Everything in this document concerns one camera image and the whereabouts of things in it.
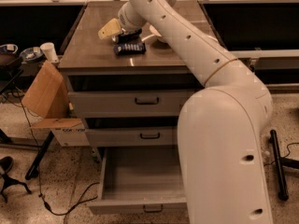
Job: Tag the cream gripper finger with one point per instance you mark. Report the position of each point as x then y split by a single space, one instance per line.
110 29

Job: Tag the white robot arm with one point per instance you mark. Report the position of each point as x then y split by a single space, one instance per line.
219 127

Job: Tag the grey drawer cabinet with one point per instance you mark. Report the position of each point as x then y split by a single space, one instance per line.
86 54

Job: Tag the grey top drawer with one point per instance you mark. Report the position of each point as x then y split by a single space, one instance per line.
115 96

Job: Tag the grey middle drawer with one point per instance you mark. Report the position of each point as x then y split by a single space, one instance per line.
129 132

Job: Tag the grey open bottom drawer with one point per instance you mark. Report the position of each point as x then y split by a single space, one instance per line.
140 180

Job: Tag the white paper bowl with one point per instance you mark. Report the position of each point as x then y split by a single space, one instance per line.
157 34

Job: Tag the white paper cup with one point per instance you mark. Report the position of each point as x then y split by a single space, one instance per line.
49 51

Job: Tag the blue plate with food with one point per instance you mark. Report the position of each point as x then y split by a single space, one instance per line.
32 55

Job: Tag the brown cardboard box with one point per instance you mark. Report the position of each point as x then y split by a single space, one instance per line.
47 97

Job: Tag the blue bowl far left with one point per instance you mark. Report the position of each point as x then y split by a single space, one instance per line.
9 48

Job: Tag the black table leg left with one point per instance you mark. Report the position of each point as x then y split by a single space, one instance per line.
33 170

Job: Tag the black tripod foot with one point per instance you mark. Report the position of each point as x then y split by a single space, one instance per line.
9 181

